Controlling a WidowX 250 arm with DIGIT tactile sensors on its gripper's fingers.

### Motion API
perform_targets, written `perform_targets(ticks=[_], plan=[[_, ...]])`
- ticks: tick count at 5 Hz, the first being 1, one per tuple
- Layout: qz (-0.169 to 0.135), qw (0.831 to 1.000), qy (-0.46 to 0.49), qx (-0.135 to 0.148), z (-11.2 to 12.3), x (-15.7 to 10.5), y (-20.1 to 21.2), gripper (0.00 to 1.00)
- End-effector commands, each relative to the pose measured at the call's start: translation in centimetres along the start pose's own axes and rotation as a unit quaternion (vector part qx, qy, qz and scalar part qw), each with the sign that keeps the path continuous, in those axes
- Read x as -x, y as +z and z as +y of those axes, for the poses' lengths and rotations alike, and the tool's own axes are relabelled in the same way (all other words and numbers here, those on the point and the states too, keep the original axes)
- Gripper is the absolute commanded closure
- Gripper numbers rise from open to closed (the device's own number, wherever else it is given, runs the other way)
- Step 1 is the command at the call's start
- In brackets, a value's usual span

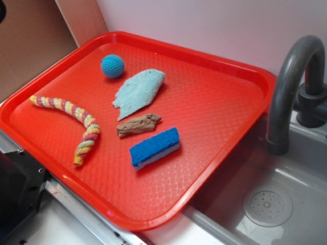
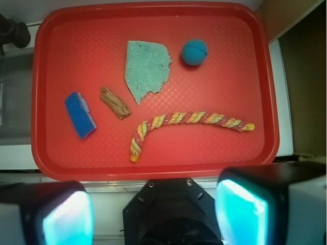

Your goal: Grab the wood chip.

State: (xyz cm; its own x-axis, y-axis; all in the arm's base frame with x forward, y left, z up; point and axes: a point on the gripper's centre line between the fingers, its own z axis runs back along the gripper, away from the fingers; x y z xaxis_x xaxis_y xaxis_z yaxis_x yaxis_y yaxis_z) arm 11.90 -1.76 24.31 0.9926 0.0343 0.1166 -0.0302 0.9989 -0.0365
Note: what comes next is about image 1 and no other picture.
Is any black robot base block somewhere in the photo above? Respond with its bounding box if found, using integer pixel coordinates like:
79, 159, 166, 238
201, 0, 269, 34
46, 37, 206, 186
1, 151, 48, 238

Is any brown wood chip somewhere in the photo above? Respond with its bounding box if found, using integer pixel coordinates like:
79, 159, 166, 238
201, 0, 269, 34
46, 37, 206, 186
116, 113, 162, 138

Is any red plastic tray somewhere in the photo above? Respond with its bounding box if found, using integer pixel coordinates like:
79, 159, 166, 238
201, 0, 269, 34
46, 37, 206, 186
1, 32, 275, 231

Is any blue and white sponge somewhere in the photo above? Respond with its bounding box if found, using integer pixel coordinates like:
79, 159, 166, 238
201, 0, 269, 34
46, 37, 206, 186
130, 128, 180, 171

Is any light blue cloth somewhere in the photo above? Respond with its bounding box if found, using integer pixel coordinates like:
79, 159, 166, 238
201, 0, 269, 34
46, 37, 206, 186
112, 69, 166, 121

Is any blue textured ball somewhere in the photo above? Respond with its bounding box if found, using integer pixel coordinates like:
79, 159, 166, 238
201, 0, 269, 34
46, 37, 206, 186
101, 55, 125, 79

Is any grey plastic sink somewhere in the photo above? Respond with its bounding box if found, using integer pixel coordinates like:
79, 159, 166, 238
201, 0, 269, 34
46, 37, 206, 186
184, 115, 326, 244

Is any round sink drain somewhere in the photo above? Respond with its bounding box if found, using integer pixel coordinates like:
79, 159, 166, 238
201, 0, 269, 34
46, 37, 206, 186
243, 185, 293, 227

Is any grey plastic faucet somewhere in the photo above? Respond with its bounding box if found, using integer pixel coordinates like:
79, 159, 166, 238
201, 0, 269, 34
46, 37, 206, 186
266, 35, 326, 155

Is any brown cardboard box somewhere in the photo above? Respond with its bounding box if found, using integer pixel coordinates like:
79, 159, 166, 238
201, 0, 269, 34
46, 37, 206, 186
1, 1, 107, 101

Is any multicoloured twisted rope toy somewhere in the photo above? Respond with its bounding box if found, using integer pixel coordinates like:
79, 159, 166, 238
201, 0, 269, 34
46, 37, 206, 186
29, 95, 101, 167

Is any aluminium frame rail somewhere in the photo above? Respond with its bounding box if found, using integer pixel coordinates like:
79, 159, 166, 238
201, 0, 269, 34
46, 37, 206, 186
45, 177, 152, 245

